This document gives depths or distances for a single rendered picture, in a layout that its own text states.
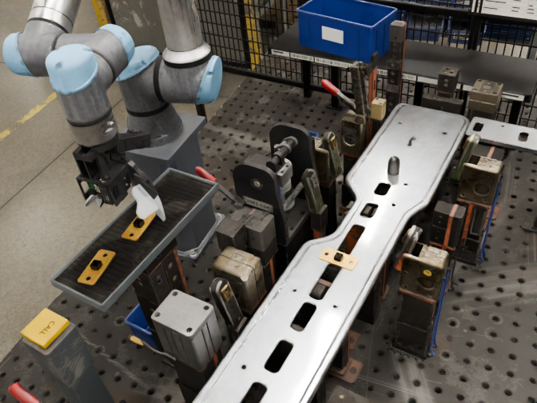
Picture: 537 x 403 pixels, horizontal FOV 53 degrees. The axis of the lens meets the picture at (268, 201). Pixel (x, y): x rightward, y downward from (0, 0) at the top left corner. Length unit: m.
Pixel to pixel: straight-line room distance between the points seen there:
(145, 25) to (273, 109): 2.00
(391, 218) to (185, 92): 0.58
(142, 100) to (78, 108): 0.50
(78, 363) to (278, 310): 0.40
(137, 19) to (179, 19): 2.85
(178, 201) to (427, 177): 0.65
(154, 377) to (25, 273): 1.56
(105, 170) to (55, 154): 2.66
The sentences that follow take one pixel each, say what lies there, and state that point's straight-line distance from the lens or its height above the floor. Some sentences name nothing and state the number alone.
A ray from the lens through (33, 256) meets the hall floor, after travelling 2.97.
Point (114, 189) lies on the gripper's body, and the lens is 0.99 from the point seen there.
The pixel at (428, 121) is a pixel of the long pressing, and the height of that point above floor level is 1.00.
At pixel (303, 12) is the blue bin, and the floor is 1.16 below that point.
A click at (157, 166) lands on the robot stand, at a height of 1.06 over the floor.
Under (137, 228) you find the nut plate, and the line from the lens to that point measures 1.12.
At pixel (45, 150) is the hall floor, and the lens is 3.70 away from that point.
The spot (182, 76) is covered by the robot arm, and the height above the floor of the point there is 1.30.
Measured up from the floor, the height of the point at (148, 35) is 0.30.
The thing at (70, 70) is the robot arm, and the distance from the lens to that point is 0.88.
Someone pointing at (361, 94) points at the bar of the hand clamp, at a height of 1.14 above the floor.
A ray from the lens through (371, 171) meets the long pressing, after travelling 1.43.
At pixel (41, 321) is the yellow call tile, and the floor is 1.16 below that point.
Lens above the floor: 1.91
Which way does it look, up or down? 42 degrees down
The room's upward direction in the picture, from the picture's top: 7 degrees counter-clockwise
